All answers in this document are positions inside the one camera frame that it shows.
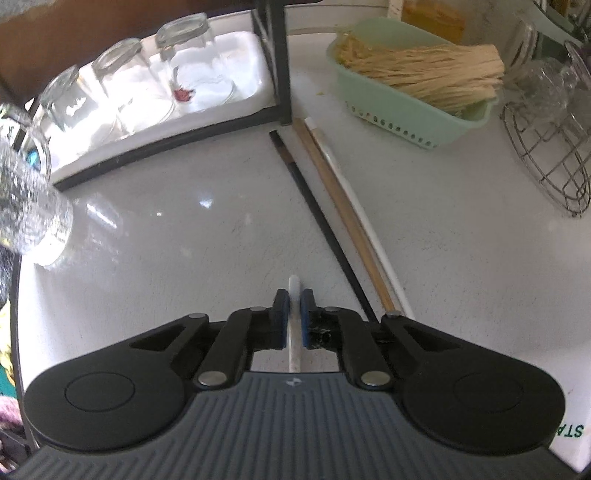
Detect pale dried straw bundle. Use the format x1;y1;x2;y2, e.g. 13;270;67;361
335;33;506;116

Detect wooden chopstick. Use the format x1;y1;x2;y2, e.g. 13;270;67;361
293;117;398;317

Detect red-lidded plastic jar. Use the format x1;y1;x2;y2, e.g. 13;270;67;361
402;0;467;44

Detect tall textured glass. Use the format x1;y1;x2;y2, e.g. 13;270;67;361
0;104;75;268

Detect wire glass rack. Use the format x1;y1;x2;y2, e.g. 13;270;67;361
501;99;591;217

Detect white chopstick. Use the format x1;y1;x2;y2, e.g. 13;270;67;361
304;117;416;320
287;275;303;374

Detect clear drinking glass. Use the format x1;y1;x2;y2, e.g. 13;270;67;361
39;65;100;134
154;13;241;112
91;38;158;125

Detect black chopstick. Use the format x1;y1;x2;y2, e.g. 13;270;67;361
269;130;377;322

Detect yellow green cloth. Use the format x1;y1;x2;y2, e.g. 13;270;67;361
0;300;18;398

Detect pale green utensil holder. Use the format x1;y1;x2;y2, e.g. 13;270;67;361
531;0;591;47

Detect white drip tray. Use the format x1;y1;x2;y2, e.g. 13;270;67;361
48;14;273;185

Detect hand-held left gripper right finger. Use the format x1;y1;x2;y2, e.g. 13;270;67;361
300;290;459;392

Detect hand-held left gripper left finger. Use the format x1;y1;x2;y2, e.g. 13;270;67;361
130;290;291;392

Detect pink fluffy cloth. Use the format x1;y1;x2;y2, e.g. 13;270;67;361
0;397;24;430

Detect pale green plastic basket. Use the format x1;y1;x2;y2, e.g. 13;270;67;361
325;17;502;149

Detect white ceramic mug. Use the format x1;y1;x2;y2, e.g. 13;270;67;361
549;381;591;474

